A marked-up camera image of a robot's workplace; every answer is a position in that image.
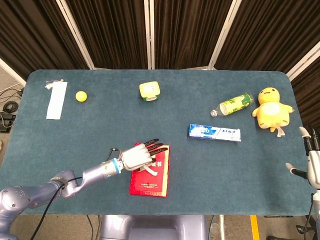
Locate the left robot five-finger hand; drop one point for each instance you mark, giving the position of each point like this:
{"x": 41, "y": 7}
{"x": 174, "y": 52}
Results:
{"x": 136, "y": 157}

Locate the white bookmark with tassel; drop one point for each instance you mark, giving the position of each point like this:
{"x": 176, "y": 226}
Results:
{"x": 56, "y": 105}

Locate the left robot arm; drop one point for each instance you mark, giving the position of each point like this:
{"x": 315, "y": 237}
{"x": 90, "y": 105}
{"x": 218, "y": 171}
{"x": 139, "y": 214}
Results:
{"x": 95, "y": 173}

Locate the blue table cloth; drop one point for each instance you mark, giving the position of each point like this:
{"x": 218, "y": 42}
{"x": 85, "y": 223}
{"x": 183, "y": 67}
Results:
{"x": 100, "y": 125}

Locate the white partition frame post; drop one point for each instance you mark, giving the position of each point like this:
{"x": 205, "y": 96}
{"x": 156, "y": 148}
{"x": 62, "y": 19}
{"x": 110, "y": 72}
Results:
{"x": 149, "y": 35}
{"x": 303, "y": 61}
{"x": 75, "y": 35}
{"x": 223, "y": 35}
{"x": 11, "y": 71}

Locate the yellow ball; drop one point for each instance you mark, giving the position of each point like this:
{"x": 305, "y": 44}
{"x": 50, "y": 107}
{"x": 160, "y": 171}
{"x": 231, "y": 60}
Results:
{"x": 81, "y": 96}

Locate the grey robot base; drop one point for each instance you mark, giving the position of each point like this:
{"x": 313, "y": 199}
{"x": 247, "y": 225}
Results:
{"x": 155, "y": 230}

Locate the clear bottle green yellow label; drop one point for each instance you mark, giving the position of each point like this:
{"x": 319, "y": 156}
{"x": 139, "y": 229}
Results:
{"x": 235, "y": 103}

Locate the black power adapter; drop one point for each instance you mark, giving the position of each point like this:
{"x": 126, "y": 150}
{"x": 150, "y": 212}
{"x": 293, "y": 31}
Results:
{"x": 5, "y": 122}

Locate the dark brown curtain panel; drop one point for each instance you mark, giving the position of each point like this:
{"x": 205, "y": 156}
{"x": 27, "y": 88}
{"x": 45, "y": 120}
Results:
{"x": 112, "y": 35}
{"x": 187, "y": 35}
{"x": 270, "y": 35}
{"x": 32, "y": 35}
{"x": 310, "y": 100}

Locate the yellow plush duck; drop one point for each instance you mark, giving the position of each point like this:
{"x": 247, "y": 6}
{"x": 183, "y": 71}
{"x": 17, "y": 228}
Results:
{"x": 271, "y": 112}

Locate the blue white toothpaste box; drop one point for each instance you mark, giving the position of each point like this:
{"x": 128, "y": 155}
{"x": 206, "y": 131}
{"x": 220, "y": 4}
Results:
{"x": 215, "y": 132}

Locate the red certificate book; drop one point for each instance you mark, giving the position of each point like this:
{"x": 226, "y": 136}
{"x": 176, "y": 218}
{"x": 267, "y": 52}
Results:
{"x": 150, "y": 186}

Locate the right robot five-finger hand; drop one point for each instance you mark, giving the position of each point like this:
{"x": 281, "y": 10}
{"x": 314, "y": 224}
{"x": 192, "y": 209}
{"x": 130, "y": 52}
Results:
{"x": 315, "y": 162}

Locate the white table leg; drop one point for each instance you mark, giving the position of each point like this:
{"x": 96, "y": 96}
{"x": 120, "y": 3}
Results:
{"x": 221, "y": 227}

